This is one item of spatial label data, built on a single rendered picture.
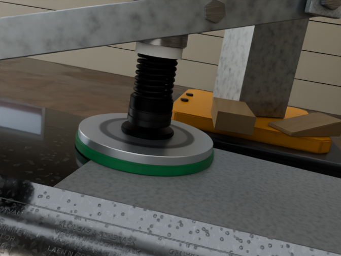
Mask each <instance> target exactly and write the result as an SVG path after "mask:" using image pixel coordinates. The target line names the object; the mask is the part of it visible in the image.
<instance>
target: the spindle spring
mask: <svg viewBox="0 0 341 256"><path fill-rule="evenodd" d="M138 57H141V58H138V59H137V62H138V63H141V64H137V65H136V67H137V68H138V69H139V70H136V71H135V73H136V74H137V75H136V76H135V77H134V78H135V79H136V81H135V82H134V84H135V85H136V86H134V87H133V89H134V91H136V92H133V95H134V96H136V97H139V98H143V99H147V100H153V101H168V100H171V99H172V97H173V95H172V93H173V92H174V90H173V88H174V86H175V85H174V84H173V83H174V82H175V78H174V77H175V76H176V73H175V71H176V70H177V67H175V66H177V64H178V62H177V61H176V60H177V59H170V58H162V57H155V56H149V55H144V54H140V53H138ZM146 58H147V59H155V60H167V61H169V62H163V61H152V60H146ZM145 65H151V66H160V67H168V68H157V67H149V66H145ZM145 71H152V72H163V73H167V74H160V73H150V72H145ZM144 76H145V77H152V78H166V79H151V78H145V77H144ZM143 82H147V83H154V84H166V85H153V84H146V83H143ZM142 88H147V89H156V90H165V91H155V90H146V89H142ZM137 92H139V93H143V94H149V95H166V96H164V97H155V96H149V95H143V94H139V93H137Z"/></svg>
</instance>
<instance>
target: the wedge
mask: <svg viewBox="0 0 341 256"><path fill-rule="evenodd" d="M268 126H270V127H272V128H274V129H277V130H278V131H280V132H283V133H285V134H288V135H290V136H302V137H339V136H340V134H341V120H340V119H338V118H335V117H332V116H329V115H326V114H323V113H320V112H316V113H311V114H306V115H301V116H296V117H291V118H287V119H282V120H277V121H272V122H269V123H268Z"/></svg>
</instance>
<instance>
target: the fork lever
mask: <svg viewBox="0 0 341 256"><path fill-rule="evenodd" d="M306 3H307V0H138V1H129V2H121V3H113V4H105V5H96V6H88V7H80V8H71V9H63V10H55V11H47V12H38V13H30V14H22V15H14V16H6V17H0V60H6V59H13V58H21V57H28V56H35V55H42V54H50V53H57V52H65V51H72V50H79V49H87V48H94V47H101V46H109V45H116V44H124V43H131V42H138V41H146V40H153V39H161V38H168V37H175V36H183V35H190V34H197V33H205V32H210V31H217V30H224V29H231V28H239V27H246V26H254V25H261V24H268V23H276V22H283V21H290V20H298V19H305V18H313V17H319V16H315V15H310V14H306V13H305V12H304V11H305V7H306ZM321 5H323V6H325V7H327V8H329V9H331V10H336V9H337V8H338V7H339V6H341V0H321Z"/></svg>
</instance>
